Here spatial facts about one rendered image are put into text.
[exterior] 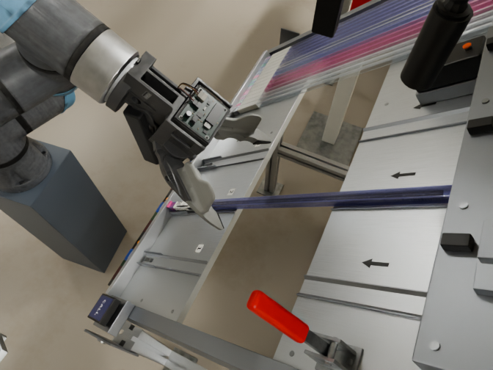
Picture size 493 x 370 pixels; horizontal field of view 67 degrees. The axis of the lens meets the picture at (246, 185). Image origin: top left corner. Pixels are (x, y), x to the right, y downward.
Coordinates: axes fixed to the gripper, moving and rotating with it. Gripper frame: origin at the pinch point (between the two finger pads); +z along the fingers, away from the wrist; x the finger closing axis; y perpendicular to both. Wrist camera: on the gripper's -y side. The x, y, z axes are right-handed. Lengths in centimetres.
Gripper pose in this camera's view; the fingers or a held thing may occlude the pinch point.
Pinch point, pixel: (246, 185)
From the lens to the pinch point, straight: 51.2
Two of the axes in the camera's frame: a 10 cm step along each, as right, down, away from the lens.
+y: 4.8, -2.2, -8.5
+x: 4.3, -7.8, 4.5
